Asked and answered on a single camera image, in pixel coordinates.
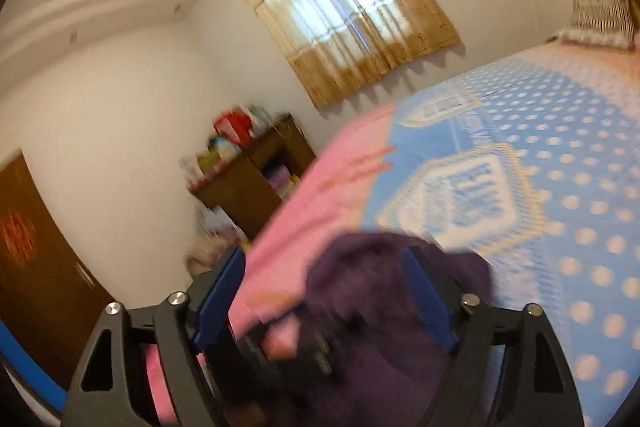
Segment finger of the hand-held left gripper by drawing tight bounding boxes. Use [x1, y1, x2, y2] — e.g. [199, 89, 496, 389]
[235, 314, 333, 378]

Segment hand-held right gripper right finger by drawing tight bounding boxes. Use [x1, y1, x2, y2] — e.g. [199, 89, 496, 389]
[402, 246, 586, 427]

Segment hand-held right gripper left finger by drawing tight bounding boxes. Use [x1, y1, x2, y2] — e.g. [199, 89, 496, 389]
[60, 246, 251, 427]

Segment purple quilted jacket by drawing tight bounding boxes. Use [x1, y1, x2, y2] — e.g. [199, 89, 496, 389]
[280, 232, 501, 427]

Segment beige cloth bundle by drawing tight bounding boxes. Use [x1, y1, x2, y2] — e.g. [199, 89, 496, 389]
[186, 234, 236, 280]

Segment brown wooden dresser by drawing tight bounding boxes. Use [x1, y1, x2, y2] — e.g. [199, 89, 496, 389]
[187, 113, 317, 240]

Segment red box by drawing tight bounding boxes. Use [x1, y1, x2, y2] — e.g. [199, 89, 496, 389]
[212, 109, 253, 145]

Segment pale bag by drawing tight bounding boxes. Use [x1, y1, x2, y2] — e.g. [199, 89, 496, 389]
[247, 104, 274, 134]

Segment brown wooden door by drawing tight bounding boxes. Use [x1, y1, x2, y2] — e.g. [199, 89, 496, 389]
[0, 149, 118, 390]

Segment blue and pink printed blanket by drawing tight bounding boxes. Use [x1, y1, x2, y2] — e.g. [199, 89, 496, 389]
[145, 42, 640, 427]

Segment beige patterned curtain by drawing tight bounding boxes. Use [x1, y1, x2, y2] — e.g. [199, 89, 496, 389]
[222, 0, 461, 110]

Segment striped pillow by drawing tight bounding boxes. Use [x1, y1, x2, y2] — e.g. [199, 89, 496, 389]
[547, 0, 638, 50]

